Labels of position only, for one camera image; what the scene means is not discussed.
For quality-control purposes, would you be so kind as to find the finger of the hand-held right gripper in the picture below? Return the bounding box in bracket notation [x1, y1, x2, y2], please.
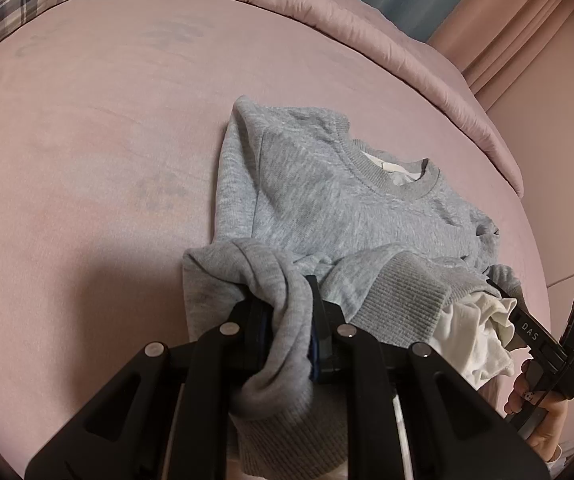
[484, 277, 518, 322]

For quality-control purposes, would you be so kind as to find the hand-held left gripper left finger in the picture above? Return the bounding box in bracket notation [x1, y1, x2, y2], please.
[24, 295, 273, 480]

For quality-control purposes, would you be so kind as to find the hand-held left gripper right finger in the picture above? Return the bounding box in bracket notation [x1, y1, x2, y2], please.
[304, 275, 551, 480]

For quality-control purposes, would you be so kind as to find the white shirt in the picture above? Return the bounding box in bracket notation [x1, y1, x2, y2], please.
[359, 149, 518, 392]

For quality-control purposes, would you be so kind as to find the grey sweatshirt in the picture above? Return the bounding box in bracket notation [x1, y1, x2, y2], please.
[182, 95, 525, 479]

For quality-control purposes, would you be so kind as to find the person's right hand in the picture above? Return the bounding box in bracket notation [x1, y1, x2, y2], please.
[504, 361, 570, 462]

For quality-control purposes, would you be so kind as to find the pink bed sheet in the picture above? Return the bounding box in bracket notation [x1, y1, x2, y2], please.
[0, 0, 552, 480]

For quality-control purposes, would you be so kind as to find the pink curtain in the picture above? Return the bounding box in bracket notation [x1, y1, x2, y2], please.
[426, 0, 574, 113]

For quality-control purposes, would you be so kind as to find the pink comforter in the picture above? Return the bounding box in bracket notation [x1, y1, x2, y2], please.
[101, 0, 526, 199]

